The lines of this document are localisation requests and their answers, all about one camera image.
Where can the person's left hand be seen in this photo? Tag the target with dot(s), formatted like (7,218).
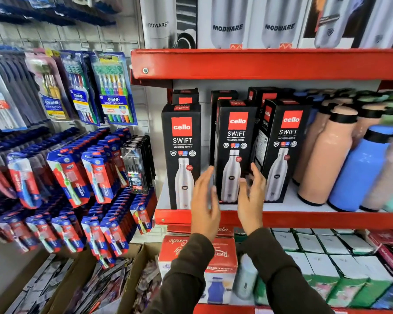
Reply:
(204,215)

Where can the person's right hand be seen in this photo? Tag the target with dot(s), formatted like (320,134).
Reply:
(253,212)

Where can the black Cello box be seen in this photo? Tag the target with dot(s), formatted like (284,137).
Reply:
(286,135)
(181,140)
(235,137)

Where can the row black Cello boxes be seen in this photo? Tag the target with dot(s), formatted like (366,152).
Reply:
(185,94)

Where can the red metal shelf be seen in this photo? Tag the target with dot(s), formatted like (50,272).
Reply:
(265,63)

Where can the person's right forearm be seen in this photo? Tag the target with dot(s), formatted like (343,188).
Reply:
(285,277)

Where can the person's left forearm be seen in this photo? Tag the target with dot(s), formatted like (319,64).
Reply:
(183,277)

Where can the brown cardboard box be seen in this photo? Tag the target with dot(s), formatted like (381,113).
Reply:
(82,277)

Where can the white steel bottle box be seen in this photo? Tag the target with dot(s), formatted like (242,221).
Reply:
(278,22)
(226,22)

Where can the flame print bottle box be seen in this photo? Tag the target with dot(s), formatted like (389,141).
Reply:
(330,22)

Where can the flat red carton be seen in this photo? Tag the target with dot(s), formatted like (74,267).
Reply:
(180,229)

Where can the red white carton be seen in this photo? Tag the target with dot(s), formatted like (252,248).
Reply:
(175,251)

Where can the pale blue bottle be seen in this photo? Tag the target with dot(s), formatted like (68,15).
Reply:
(245,277)

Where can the stack of black toothbrush packs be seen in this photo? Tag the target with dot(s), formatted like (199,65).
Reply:
(139,166)

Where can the group of white green boxes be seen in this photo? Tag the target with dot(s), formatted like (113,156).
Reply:
(324,264)

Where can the group of coloured bottles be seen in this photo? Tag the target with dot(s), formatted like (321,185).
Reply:
(357,173)

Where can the pile of dark packets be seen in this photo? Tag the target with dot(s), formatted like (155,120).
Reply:
(108,284)

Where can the group of red blue toothbrush packs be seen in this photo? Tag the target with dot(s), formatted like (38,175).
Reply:
(68,179)

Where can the colourful toothbrush multipack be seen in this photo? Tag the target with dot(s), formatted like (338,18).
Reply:
(116,101)

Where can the blue toothbrush multipack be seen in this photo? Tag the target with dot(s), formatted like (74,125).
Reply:
(80,98)

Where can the pink yellow toothbrush pack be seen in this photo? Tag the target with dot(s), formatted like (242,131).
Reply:
(50,101)

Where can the group of grey toothbrush packs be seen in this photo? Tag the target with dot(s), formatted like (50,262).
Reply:
(9,94)

